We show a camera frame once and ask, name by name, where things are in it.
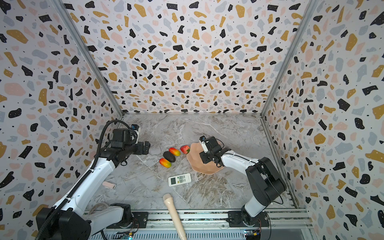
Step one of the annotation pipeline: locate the red fake strawberry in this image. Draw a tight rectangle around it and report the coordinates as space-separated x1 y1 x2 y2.
180 145 191 155

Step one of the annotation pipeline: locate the red yellow fake mango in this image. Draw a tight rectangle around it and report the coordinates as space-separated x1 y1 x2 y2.
169 148 181 156

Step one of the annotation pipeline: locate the dark fake avocado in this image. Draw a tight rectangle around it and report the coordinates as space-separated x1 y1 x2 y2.
163 151 176 163

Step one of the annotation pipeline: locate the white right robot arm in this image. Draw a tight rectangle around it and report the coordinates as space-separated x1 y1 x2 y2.
199 136 287 227

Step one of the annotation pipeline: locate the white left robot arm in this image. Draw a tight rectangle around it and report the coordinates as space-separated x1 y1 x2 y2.
36 125 151 240

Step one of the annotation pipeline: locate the pink wavy fruit bowl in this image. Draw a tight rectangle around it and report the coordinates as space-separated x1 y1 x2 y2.
187 143 224 175

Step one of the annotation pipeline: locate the small pink eraser block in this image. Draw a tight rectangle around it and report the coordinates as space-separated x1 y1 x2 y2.
102 181 117 190

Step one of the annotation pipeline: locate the white remote control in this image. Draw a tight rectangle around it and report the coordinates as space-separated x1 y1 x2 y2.
168 173 192 187

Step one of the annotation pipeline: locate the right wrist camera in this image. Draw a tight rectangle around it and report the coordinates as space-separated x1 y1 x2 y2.
200 136 209 153

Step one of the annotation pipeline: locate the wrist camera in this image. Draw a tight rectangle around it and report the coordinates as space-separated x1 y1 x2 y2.
131 124 140 135
200 136 209 153

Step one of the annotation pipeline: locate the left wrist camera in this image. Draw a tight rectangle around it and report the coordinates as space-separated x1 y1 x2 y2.
131 124 140 135

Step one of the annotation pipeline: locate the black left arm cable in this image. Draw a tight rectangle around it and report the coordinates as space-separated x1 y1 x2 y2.
35 119 133 240

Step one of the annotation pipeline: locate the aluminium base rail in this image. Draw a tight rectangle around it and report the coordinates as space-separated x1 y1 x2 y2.
90 209 317 240

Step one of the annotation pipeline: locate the aluminium corner post left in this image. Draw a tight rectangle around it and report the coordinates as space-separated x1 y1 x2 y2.
51 1 124 119

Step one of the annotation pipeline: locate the aluminium corner post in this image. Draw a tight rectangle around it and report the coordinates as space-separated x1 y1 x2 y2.
260 0 319 118
51 1 124 119

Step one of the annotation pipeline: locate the aluminium corner post right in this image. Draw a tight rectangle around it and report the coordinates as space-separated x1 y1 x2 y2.
260 0 319 118

